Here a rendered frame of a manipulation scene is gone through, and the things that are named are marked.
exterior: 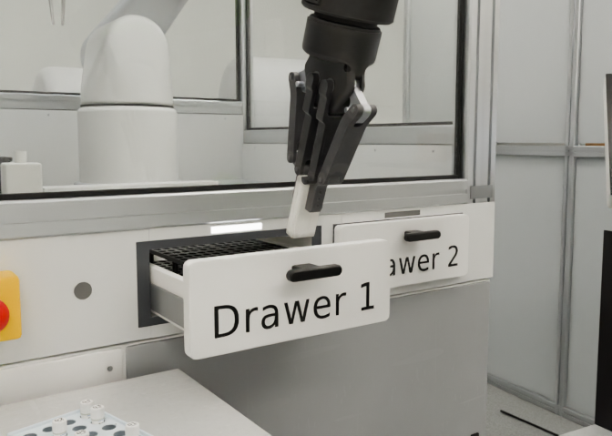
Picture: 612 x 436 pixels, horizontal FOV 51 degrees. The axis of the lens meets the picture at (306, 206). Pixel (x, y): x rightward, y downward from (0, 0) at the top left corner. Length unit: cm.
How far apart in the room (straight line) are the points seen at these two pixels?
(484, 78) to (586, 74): 138
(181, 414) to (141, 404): 6
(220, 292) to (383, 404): 50
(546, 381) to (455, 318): 162
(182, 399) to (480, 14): 83
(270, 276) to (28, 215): 29
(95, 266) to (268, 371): 31
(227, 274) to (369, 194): 38
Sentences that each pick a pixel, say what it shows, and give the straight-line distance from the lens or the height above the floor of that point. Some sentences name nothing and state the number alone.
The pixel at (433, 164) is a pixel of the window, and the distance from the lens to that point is 117.
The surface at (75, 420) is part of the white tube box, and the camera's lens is 68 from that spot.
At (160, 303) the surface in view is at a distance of 85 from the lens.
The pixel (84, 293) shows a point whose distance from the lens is 85.
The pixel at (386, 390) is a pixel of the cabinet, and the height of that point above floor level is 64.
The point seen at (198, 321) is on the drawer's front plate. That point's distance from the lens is 73.
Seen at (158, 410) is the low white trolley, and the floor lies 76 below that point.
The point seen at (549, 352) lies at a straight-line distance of 278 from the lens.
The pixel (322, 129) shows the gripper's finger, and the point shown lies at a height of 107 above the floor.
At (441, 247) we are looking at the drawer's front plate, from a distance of 115.
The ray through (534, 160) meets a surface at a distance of 273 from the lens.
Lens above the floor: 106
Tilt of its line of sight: 6 degrees down
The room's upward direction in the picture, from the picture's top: straight up
